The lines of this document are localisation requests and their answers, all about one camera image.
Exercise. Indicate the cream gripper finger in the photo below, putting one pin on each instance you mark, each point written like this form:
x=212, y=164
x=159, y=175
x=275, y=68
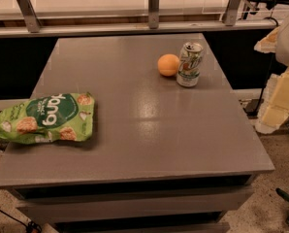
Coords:
x=268, y=43
x=274, y=111

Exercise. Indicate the white green 7up can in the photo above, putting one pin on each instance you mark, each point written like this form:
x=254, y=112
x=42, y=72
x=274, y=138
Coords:
x=190, y=60

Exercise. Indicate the orange fruit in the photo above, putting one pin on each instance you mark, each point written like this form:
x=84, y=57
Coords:
x=168, y=65

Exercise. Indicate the grey drawer cabinet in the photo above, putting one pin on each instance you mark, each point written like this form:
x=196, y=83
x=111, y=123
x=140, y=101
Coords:
x=162, y=158

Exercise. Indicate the green snack bag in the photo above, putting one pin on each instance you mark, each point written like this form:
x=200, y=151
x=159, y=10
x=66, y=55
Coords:
x=60, y=117

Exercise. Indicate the right metal bracket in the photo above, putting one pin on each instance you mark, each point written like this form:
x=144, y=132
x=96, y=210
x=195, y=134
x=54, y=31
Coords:
x=230, y=16

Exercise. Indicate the metal bracket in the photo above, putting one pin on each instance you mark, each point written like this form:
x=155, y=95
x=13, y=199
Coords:
x=31, y=21
x=153, y=14
x=230, y=16

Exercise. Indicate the middle metal bracket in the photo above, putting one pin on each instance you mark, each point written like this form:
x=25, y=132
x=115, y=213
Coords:
x=153, y=14

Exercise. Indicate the left metal bracket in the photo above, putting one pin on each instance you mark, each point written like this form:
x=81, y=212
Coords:
x=31, y=21

